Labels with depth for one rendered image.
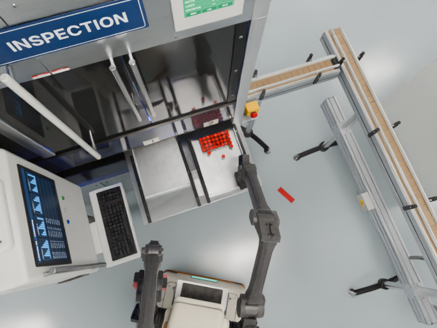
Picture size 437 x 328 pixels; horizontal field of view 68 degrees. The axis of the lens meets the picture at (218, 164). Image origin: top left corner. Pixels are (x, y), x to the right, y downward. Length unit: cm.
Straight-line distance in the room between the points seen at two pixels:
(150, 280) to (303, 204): 183
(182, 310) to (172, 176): 79
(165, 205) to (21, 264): 82
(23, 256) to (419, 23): 379
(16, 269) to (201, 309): 67
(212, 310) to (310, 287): 154
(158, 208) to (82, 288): 123
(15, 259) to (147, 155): 92
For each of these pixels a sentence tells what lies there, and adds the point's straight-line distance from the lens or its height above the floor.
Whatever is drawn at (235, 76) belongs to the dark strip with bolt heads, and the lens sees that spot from 145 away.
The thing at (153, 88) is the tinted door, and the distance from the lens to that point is 134.
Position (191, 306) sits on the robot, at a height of 133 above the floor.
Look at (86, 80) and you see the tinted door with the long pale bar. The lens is 121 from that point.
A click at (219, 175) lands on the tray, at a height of 88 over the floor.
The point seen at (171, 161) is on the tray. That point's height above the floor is 88.
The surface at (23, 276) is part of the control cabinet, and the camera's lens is 131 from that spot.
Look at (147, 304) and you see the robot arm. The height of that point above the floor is 152.
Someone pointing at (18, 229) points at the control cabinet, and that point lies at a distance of 134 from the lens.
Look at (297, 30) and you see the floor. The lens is 350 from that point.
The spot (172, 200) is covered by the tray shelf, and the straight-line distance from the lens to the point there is 186.
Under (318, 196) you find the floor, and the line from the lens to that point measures 289.
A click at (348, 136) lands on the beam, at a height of 55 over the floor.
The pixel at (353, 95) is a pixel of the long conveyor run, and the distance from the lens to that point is 219.
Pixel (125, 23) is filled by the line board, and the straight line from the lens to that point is 100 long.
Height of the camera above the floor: 270
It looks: 75 degrees down
